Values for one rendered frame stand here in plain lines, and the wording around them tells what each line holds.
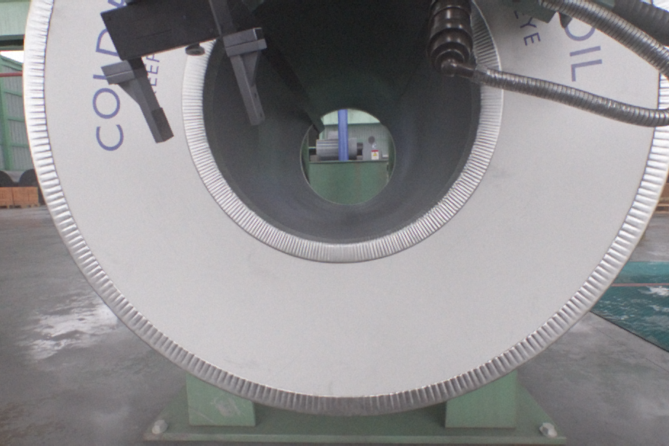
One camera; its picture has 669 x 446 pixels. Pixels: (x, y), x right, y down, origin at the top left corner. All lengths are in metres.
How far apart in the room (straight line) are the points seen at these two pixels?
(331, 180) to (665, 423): 2.54
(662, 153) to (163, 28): 0.80
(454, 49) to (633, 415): 1.11
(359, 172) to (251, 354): 2.54
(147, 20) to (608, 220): 0.77
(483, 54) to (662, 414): 1.07
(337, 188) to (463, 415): 2.39
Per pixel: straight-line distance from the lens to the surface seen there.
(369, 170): 3.17
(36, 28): 0.93
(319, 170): 3.17
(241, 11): 0.77
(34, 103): 0.91
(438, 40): 0.53
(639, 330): 2.00
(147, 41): 0.50
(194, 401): 1.10
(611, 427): 1.27
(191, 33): 0.47
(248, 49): 0.46
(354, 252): 0.68
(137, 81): 0.53
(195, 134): 0.73
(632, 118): 0.53
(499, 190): 0.72
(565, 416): 1.26
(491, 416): 1.09
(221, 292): 0.74
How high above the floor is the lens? 0.63
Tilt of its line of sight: 6 degrees down
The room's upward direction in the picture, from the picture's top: 1 degrees counter-clockwise
